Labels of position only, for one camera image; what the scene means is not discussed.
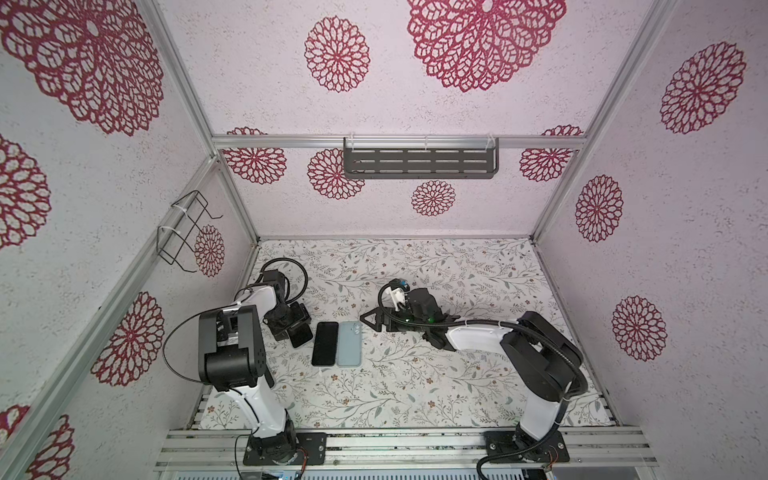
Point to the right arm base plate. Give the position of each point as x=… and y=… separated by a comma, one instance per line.
x=518, y=447

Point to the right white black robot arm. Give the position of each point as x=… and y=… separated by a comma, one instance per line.
x=547, y=362

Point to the bare black phone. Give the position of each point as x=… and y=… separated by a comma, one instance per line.
x=325, y=344

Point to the black wire wall rack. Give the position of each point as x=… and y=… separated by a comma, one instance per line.
x=193, y=243

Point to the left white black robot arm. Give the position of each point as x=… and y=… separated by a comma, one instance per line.
x=232, y=358

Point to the light blue phone case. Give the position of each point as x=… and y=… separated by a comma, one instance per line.
x=349, y=346

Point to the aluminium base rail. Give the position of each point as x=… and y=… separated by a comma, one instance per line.
x=400, y=448

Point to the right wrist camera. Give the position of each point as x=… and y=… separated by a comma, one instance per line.
x=397, y=290

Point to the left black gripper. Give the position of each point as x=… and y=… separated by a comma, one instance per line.
x=301, y=314

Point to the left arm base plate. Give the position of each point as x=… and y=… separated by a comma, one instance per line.
x=286, y=449

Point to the dark grey wall shelf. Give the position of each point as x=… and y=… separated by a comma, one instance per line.
x=423, y=163

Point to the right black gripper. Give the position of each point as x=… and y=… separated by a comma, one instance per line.
x=378, y=315

